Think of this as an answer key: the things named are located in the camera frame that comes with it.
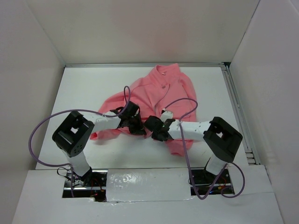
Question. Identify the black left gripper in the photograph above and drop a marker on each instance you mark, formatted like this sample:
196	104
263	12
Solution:
138	130

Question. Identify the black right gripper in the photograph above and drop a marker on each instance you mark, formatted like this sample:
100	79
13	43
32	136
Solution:
155	136

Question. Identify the pink zip jacket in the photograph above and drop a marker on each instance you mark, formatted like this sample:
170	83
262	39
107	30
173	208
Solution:
166	86

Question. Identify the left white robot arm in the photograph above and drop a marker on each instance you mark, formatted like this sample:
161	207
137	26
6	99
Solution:
74	132

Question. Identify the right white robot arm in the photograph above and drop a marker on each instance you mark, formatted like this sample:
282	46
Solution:
223	140

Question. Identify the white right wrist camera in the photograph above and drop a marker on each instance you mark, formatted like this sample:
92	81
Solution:
165	114

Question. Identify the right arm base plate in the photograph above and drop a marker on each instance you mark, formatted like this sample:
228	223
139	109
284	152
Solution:
203	180

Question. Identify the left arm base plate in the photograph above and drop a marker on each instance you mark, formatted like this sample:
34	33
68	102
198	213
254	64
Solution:
94	186

